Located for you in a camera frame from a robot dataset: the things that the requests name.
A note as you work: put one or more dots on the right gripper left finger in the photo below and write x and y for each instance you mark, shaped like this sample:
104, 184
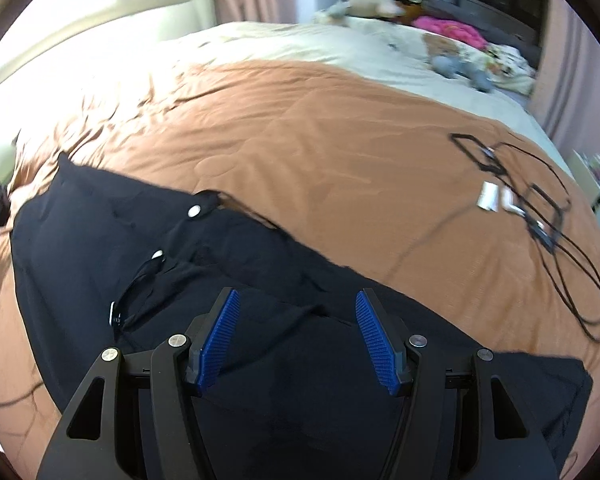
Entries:
182, 369

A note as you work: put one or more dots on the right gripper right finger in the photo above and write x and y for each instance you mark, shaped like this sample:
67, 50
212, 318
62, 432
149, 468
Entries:
410, 368

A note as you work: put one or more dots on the dark navy pants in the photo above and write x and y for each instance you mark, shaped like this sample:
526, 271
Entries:
107, 268

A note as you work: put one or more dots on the brown fleece blanket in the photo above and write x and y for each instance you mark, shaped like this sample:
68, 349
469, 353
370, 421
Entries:
363, 173

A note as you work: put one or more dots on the white charger on bed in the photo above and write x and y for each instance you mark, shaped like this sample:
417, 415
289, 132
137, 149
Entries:
494, 198

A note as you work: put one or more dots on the grey teddy plush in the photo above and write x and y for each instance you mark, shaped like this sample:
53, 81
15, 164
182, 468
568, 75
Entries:
445, 59

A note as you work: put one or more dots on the cream bed sheet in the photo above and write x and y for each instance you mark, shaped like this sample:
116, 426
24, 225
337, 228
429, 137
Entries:
397, 56

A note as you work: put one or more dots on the pink plush toy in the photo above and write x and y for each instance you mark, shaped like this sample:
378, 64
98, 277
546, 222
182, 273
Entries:
452, 29

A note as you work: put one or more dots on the beige plush toy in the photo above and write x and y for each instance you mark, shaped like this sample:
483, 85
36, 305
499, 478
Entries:
342, 9

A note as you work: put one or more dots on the cream padded headboard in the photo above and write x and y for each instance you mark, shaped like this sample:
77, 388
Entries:
43, 24

